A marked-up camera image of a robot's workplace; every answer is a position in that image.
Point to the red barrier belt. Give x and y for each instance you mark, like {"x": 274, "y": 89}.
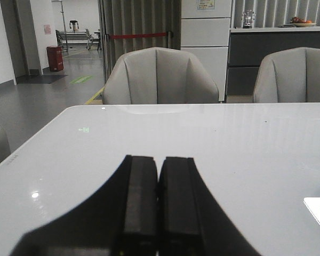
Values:
{"x": 133, "y": 36}

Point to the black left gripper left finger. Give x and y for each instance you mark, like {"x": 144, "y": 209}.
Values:
{"x": 118, "y": 219}

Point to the left grey upholstered chair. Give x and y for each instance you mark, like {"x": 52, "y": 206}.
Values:
{"x": 159, "y": 76}

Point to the grey upholstered chair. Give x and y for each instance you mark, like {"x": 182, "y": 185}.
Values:
{"x": 291, "y": 75}
{"x": 159, "y": 76}

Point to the red bin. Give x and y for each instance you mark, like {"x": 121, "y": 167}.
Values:
{"x": 54, "y": 54}

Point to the right grey upholstered chair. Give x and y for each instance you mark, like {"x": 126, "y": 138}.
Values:
{"x": 291, "y": 75}

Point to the white cabinet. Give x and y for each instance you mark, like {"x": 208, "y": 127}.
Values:
{"x": 205, "y": 29}

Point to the dark grey counter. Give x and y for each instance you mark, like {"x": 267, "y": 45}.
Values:
{"x": 248, "y": 47}

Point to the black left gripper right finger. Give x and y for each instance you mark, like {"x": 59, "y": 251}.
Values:
{"x": 191, "y": 222}

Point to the pink wall notice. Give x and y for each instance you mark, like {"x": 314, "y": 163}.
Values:
{"x": 47, "y": 29}

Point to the fruit bowl on counter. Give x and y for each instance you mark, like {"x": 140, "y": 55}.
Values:
{"x": 299, "y": 22}

